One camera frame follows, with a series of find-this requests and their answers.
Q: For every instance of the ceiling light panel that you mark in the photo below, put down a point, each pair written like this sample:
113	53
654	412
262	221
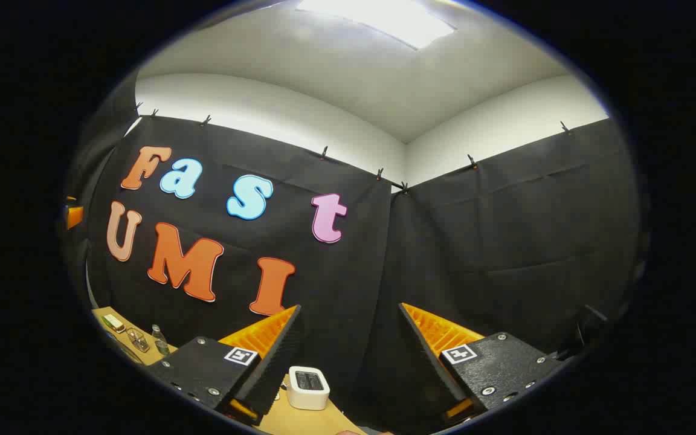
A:
378	18

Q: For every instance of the black office chair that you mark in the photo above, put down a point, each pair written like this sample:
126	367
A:
589	329

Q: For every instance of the sandwich with lettuce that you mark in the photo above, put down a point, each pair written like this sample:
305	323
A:
113	323

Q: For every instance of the clear plastic water bottle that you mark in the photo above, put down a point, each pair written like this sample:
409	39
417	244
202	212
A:
160	341

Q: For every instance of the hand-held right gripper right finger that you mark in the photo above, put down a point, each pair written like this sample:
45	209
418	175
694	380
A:
435	365

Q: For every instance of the white toaster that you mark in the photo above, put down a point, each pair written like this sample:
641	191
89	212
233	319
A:
309	386

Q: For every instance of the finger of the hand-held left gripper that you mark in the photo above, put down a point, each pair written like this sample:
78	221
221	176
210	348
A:
74	216

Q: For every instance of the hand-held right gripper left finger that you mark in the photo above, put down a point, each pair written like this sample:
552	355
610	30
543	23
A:
275	362

